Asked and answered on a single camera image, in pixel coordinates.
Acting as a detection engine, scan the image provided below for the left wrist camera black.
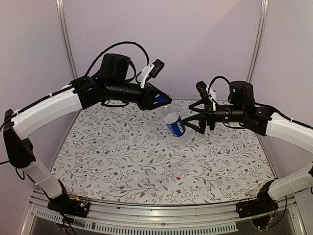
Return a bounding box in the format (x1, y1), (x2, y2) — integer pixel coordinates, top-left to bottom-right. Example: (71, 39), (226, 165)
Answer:
(138, 59), (165, 89)

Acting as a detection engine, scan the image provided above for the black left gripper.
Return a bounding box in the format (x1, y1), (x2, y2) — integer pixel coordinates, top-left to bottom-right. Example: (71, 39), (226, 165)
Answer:
(107, 79), (173, 111)

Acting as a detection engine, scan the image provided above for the floral patterned table mat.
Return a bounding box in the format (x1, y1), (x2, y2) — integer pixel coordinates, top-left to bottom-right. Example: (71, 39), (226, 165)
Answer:
(51, 104), (275, 205)

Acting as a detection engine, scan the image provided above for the aluminium front rail frame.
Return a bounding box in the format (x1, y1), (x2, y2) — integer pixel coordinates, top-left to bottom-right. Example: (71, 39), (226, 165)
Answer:
(21, 189), (307, 235)

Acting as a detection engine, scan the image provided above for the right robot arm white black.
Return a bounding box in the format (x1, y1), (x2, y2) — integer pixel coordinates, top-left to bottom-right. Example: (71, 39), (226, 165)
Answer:
(182, 81), (313, 213)

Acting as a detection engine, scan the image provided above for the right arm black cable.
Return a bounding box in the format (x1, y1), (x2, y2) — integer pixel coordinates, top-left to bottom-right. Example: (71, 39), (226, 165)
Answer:
(209, 75), (231, 91)

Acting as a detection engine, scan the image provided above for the blue bottle cap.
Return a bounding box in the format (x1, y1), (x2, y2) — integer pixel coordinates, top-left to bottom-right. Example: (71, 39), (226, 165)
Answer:
(156, 96), (167, 103)

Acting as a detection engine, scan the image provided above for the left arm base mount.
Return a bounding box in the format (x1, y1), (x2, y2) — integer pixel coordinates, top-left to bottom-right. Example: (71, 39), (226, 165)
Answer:
(47, 194), (90, 218)

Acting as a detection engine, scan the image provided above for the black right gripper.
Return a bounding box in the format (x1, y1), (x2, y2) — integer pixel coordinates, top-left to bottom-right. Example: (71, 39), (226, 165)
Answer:
(182, 98), (246, 134)

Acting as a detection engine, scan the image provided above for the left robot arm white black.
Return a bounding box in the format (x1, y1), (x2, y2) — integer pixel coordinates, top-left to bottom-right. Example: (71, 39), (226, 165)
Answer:
(3, 53), (172, 212)

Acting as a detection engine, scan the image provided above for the left aluminium corner post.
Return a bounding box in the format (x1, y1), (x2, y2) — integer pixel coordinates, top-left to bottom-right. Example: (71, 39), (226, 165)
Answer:
(55, 0), (78, 80)

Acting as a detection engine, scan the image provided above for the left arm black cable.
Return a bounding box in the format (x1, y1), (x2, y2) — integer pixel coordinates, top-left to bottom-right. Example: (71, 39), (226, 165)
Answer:
(84, 41), (150, 81)

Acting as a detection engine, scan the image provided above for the aluminium corner post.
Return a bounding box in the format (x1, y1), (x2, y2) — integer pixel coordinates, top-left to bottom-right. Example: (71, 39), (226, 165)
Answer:
(55, 0), (78, 80)
(246, 0), (269, 83)

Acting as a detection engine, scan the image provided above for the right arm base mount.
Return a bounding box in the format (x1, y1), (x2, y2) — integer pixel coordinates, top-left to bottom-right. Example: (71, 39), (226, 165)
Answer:
(236, 198), (279, 230)

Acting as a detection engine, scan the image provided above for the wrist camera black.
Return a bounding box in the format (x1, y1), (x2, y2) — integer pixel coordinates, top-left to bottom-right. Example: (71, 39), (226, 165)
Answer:
(196, 81), (218, 111)
(138, 59), (165, 89)

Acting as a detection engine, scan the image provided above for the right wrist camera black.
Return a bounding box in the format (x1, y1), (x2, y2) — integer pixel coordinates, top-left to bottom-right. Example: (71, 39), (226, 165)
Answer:
(196, 81), (218, 111)

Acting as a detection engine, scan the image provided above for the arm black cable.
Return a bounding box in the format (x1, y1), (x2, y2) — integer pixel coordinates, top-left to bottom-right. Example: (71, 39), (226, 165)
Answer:
(84, 41), (150, 81)
(209, 75), (231, 91)

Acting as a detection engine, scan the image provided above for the Pepsi bottle blue label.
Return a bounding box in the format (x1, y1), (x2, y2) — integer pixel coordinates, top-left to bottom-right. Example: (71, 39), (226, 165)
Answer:
(160, 104), (189, 144)

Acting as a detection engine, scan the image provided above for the right aluminium corner post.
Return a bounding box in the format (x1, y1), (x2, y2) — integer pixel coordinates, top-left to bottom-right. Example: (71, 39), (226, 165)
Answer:
(246, 0), (269, 83)

